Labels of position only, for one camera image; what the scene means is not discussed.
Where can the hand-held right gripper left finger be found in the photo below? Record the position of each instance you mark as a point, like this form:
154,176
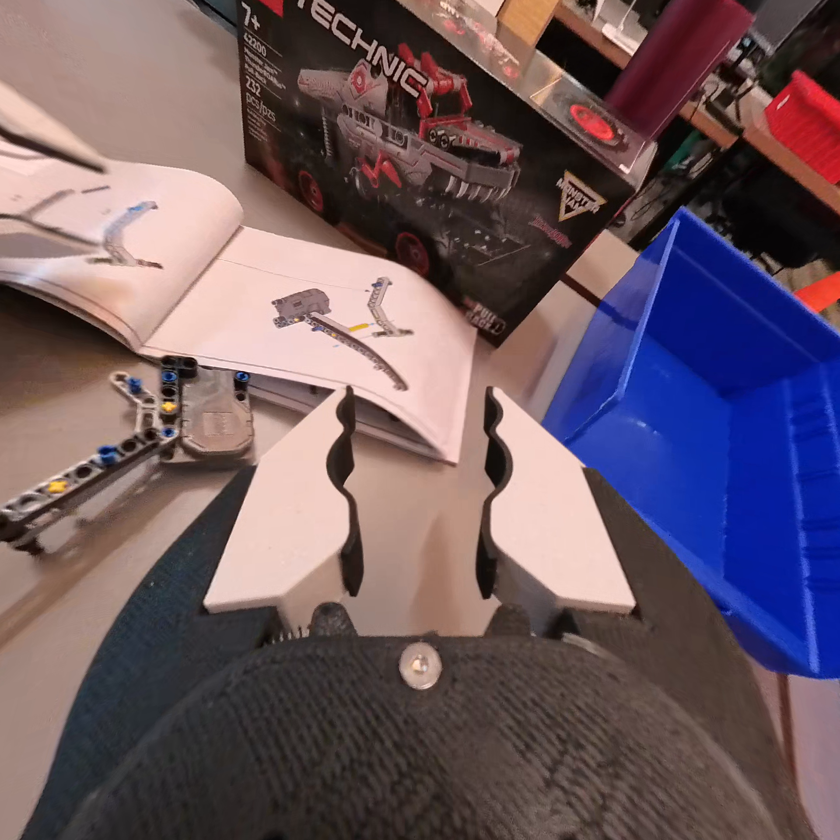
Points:
289,525

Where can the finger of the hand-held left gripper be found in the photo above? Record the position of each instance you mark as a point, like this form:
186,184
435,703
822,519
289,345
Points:
33,124

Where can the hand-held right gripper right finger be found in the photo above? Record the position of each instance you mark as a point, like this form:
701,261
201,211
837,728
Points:
551,525

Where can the grey toy brick assembly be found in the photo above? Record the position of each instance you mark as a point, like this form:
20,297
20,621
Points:
210,420

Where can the white instruction booklet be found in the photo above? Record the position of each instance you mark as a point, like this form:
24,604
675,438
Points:
262,275

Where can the blue plastic bin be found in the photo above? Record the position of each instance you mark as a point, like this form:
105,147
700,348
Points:
676,407

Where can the black toy set box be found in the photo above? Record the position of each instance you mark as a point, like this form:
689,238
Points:
459,197

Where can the wooden shelf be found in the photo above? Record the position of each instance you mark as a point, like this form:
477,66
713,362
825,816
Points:
761,141

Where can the red plastic bin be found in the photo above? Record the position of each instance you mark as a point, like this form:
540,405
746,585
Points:
807,124

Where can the maroon cylinder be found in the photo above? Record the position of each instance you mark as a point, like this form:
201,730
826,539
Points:
682,52

